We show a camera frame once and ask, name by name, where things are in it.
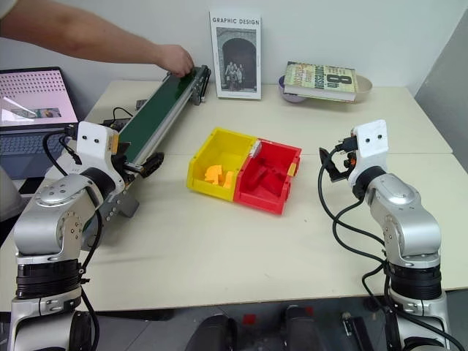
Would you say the dark rounded shape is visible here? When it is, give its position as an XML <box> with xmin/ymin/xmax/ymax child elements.
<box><xmin>280</xmin><ymin>304</ymin><xmax>324</xmax><ymax>351</ymax></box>
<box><xmin>185</xmin><ymin>313</ymin><xmax>239</xmax><ymax>351</ymax></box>

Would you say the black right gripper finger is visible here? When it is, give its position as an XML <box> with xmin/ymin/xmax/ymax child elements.
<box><xmin>328</xmin><ymin>165</ymin><xmax>348</xmax><ymax>184</ymax></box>
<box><xmin>318</xmin><ymin>146</ymin><xmax>336</xmax><ymax>170</ymax></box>

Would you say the grey rounded object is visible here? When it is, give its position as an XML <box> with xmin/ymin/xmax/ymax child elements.
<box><xmin>0</xmin><ymin>167</ymin><xmax>27</xmax><ymax>222</ymax></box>

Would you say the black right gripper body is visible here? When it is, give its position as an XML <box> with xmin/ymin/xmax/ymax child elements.
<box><xmin>330</xmin><ymin>135</ymin><xmax>358</xmax><ymax>184</ymax></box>

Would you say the open laptop with pink screen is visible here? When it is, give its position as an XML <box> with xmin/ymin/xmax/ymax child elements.
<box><xmin>0</xmin><ymin>66</ymin><xmax>80</xmax><ymax>181</ymax></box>

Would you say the purple bowl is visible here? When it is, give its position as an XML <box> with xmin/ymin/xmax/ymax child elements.
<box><xmin>277</xmin><ymin>75</ymin><xmax>307</xmax><ymax>104</ymax></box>

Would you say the yellow plastic bin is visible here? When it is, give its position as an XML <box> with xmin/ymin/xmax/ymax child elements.
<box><xmin>186</xmin><ymin>127</ymin><xmax>257</xmax><ymax>203</ymax></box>

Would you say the red block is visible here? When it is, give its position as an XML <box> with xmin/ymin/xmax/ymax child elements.
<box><xmin>251</xmin><ymin>165</ymin><xmax>290</xmax><ymax>195</ymax></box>

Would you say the cream oval bowl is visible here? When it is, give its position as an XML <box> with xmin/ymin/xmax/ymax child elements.
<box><xmin>278</xmin><ymin>72</ymin><xmax>374</xmax><ymax>105</ymax></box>

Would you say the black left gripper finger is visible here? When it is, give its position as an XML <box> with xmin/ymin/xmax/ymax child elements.
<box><xmin>143</xmin><ymin>152</ymin><xmax>165</xmax><ymax>170</ymax></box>
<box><xmin>140</xmin><ymin>163</ymin><xmax>162</xmax><ymax>179</ymax></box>

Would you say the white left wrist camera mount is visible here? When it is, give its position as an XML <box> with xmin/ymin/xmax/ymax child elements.
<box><xmin>75</xmin><ymin>121</ymin><xmax>115</xmax><ymax>172</ymax></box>

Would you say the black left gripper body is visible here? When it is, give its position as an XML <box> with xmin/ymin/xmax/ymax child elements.
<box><xmin>107</xmin><ymin>132</ymin><xmax>133</xmax><ymax>186</ymax></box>

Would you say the black bar-shaped floor object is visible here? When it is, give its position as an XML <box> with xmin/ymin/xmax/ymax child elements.
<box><xmin>340</xmin><ymin>309</ymin><xmax>376</xmax><ymax>347</ymax></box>

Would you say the red plastic bin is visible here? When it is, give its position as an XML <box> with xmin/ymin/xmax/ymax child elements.
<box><xmin>233</xmin><ymin>138</ymin><xmax>303</xmax><ymax>217</ymax></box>

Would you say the person's bare hand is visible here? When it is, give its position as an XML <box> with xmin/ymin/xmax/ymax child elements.
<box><xmin>157</xmin><ymin>43</ymin><xmax>195</xmax><ymax>78</ymax></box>

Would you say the green conveyor belt unit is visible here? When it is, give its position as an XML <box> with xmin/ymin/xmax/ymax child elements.
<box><xmin>98</xmin><ymin>64</ymin><xmax>212</xmax><ymax>222</ymax></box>

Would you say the black device with looped cable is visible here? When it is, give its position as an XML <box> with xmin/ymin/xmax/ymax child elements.
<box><xmin>101</xmin><ymin>106</ymin><xmax>134</xmax><ymax>132</ymax></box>

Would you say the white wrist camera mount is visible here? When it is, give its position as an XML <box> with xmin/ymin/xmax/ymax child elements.
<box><xmin>75</xmin><ymin>121</ymin><xmax>115</xmax><ymax>172</ymax></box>
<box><xmin>347</xmin><ymin>118</ymin><xmax>389</xmax><ymax>188</ymax></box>

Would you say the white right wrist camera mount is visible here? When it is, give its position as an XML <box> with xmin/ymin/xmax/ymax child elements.
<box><xmin>347</xmin><ymin>118</ymin><xmax>389</xmax><ymax>188</ymax></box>

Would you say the white Graphic Design book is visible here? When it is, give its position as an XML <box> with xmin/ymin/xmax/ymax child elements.
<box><xmin>208</xmin><ymin>10</ymin><xmax>263</xmax><ymax>101</ymax></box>

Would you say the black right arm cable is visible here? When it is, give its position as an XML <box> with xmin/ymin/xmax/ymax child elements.
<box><xmin>317</xmin><ymin>145</ymin><xmax>467</xmax><ymax>351</ymax></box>

